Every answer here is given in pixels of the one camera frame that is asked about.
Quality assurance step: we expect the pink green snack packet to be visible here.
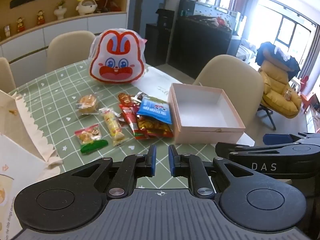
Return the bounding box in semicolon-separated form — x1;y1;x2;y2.
74;124;109;155

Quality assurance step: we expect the red foil snack packet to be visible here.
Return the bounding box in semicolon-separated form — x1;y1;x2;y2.
137;115;174;139

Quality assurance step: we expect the beige dining chair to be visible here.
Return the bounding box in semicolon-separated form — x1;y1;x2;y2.
0;57;17;93
194;54;264;128
46;31;97;73

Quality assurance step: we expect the long yellow biscuit packet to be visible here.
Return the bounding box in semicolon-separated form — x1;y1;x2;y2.
99;107;125;147

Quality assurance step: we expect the rabbit face snack bag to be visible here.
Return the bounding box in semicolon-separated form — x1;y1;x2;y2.
88;29;148;84

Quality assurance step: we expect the white rabbit plush toy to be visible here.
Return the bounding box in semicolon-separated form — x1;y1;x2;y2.
76;0;98;16

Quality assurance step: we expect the pink cardboard box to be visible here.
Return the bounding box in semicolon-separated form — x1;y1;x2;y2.
168;83;247;145

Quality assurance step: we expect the red plastic stool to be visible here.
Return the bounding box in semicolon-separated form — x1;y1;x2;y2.
299;76;316;110

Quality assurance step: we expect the round cake clear packet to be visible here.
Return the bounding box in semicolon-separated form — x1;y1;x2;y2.
76;93;99;117

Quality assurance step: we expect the glass fish tank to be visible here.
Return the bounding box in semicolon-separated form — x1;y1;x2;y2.
179;0;248;35

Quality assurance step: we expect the white vase with plant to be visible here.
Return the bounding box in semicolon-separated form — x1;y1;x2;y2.
54;0;67;20

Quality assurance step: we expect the dark brown snack packet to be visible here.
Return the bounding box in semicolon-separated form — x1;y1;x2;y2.
135;92;150;103

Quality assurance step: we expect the red sausage stick packet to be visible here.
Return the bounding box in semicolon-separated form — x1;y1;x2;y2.
119;104;144;140

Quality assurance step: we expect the yellow lounge chair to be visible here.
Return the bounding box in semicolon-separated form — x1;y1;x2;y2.
256;61;303;130

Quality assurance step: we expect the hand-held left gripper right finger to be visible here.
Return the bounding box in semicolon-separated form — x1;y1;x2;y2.
168;144;252;199

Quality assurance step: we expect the wooden wall cabinet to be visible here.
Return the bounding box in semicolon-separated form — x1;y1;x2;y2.
0;0;132;80

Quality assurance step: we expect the black water dispenser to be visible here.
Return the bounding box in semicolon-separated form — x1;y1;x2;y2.
145;9;175;67

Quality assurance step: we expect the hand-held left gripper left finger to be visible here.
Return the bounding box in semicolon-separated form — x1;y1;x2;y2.
71;145;157;198

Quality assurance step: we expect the blue snack packet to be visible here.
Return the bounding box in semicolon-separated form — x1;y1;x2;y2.
137;95;173;125

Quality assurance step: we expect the black sideboard cabinet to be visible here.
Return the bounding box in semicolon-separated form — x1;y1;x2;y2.
167;15;233;79

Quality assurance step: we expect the dark jacket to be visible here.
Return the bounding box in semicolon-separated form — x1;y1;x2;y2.
255;41;300;72

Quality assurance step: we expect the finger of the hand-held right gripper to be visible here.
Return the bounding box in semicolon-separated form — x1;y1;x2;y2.
263;132;320;146
215;142;295;158

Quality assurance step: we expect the printed white paper bag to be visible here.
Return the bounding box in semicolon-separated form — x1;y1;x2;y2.
0;133;54;240

